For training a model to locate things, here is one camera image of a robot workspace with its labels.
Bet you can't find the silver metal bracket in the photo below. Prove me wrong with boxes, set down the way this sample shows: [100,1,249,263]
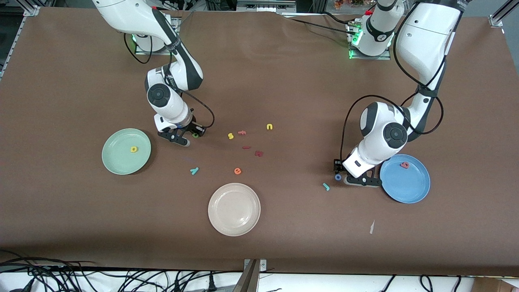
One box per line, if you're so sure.
[243,259,268,273]

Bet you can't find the brown cardboard box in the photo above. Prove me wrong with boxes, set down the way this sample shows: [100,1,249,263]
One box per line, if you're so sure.
[472,277,519,292]

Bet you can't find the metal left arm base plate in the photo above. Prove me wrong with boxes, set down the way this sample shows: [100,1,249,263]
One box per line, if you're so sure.
[348,20,392,61]

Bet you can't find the grey metal beam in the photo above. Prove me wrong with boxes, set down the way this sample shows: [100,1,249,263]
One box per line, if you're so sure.
[232,260,260,292]

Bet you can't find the aluminium frame profile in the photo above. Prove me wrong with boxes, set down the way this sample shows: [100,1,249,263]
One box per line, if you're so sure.
[0,4,41,81]
[489,0,519,28]

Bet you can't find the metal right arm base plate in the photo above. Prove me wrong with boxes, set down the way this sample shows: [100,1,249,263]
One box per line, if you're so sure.
[134,16,180,56]

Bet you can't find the cream white plate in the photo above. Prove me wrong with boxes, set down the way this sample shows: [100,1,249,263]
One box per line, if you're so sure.
[208,182,261,237]

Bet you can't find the light green plate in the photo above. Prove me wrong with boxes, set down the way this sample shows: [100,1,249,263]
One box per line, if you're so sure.
[101,128,152,176]

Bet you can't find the blue plate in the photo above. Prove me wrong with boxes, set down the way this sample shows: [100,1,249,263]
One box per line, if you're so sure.
[380,154,431,204]

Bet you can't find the black equipment box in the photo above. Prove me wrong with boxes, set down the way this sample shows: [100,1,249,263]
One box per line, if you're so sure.
[236,0,297,13]

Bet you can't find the black table cable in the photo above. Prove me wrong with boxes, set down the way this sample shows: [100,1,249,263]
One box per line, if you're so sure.
[289,18,352,34]
[322,11,354,26]

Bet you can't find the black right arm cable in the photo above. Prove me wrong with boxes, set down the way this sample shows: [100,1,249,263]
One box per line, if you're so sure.
[176,87,215,129]
[124,34,154,65]

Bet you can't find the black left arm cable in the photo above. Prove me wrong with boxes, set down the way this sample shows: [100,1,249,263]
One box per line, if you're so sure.
[340,0,445,163]

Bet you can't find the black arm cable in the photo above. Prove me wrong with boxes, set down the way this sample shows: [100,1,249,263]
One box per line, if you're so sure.
[340,0,445,163]
[124,34,154,65]
[176,87,215,129]

